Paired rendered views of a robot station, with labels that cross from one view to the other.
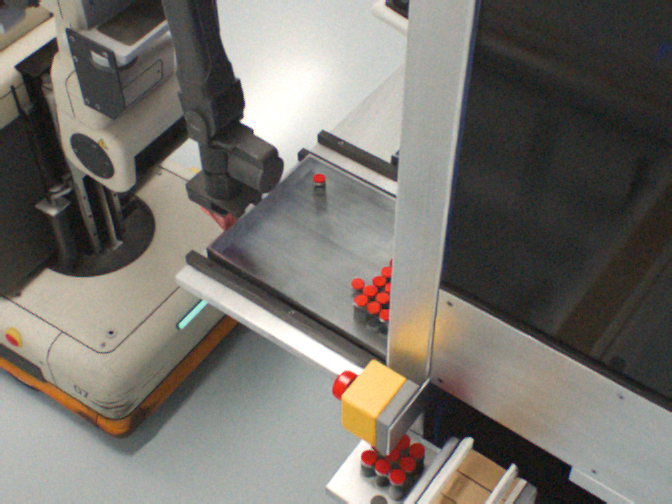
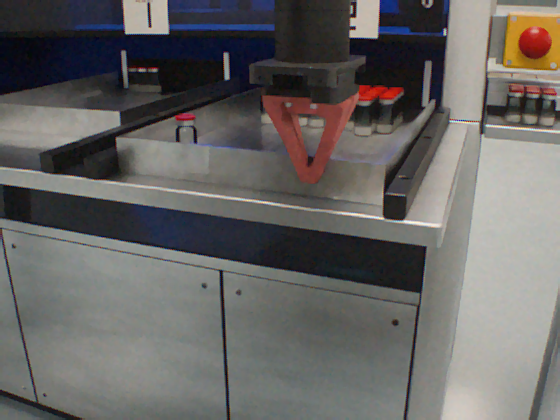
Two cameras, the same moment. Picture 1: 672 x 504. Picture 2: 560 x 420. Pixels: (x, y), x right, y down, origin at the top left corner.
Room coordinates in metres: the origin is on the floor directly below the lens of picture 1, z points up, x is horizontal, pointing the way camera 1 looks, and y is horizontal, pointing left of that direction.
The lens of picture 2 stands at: (1.23, 0.59, 1.04)
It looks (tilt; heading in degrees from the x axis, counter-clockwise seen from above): 21 degrees down; 255
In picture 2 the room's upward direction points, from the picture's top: straight up
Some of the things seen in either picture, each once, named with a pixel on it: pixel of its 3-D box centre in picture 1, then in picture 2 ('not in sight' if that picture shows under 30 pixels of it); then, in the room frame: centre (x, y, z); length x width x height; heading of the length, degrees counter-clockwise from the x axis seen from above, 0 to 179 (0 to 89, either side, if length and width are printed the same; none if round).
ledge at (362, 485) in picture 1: (395, 481); (530, 125); (0.67, -0.07, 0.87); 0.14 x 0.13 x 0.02; 54
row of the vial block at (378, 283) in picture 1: (391, 276); (324, 109); (0.99, -0.08, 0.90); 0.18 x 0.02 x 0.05; 143
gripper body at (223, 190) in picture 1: (222, 178); (312, 34); (1.09, 0.18, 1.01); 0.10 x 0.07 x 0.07; 54
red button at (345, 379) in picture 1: (349, 387); (534, 42); (0.73, -0.01, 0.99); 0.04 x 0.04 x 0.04; 54
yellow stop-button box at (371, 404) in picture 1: (378, 405); (532, 40); (0.70, -0.05, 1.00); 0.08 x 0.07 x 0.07; 54
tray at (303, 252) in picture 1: (345, 253); (301, 129); (1.04, -0.01, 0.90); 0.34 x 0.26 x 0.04; 53
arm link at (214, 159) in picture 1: (221, 149); not in sight; (1.09, 0.17, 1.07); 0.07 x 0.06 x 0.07; 54
